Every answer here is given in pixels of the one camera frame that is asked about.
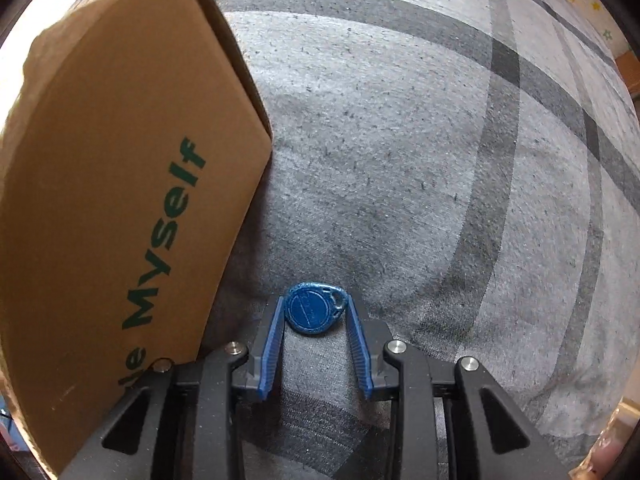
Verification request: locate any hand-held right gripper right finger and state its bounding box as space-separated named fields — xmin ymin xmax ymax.
xmin=345 ymin=295 xmax=572 ymax=480

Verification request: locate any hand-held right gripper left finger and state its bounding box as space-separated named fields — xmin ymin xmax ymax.
xmin=59 ymin=295 xmax=287 ymax=480

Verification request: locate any blue key fob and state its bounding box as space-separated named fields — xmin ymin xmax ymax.
xmin=283 ymin=282 xmax=346 ymax=335

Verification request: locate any brown cardboard box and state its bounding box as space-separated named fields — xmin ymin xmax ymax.
xmin=0 ymin=0 xmax=275 ymax=479

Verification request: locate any grey plaid bed sheet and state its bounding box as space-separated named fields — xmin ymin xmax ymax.
xmin=197 ymin=0 xmax=640 ymax=480

